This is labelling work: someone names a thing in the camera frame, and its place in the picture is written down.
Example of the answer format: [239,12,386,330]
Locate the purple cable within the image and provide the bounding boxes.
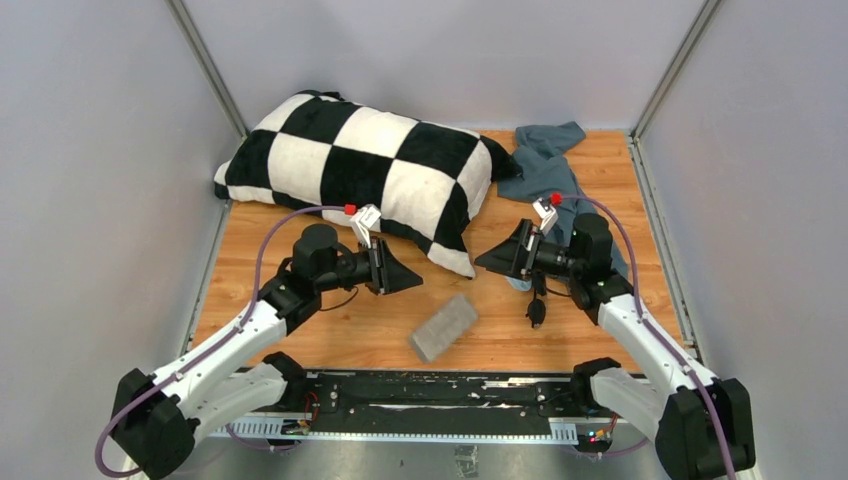
[94,203,359,480]
[549,192,743,480]

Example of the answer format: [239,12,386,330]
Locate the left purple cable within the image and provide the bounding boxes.
[94,203,359,480]

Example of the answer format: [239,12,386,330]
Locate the grey-blue towel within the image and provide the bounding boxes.
[497,121,596,246]

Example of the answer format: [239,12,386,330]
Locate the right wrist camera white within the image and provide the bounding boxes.
[532,198,558,236]

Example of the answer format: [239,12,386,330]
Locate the aluminium frame rail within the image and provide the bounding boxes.
[132,370,664,446]

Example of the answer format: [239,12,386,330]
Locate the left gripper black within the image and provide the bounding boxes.
[316,237,423,296]

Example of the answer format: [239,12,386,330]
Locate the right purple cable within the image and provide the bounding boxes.
[549,192,743,480]

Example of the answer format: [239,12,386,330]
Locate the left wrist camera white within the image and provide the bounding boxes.
[350,204,381,248]

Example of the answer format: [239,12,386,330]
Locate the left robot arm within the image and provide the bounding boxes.
[104,224,423,479]

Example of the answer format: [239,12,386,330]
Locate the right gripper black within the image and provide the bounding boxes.
[475,220,584,284]

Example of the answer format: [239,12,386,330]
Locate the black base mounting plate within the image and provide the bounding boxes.
[241,370,637,439]

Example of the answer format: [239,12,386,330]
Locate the black sunglasses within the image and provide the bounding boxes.
[526,273,548,329]

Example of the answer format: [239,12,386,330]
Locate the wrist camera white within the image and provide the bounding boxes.
[350,204,381,248]
[532,198,558,236]

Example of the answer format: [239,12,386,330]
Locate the light blue cleaning cloth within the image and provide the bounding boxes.
[506,277,533,292]

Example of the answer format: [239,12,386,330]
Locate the grey glasses case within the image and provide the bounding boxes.
[408,294,479,364]

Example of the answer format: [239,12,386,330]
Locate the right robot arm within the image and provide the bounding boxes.
[474,213,756,479]

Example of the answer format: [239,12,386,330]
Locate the black white checkered pillow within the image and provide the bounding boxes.
[213,90,522,278]

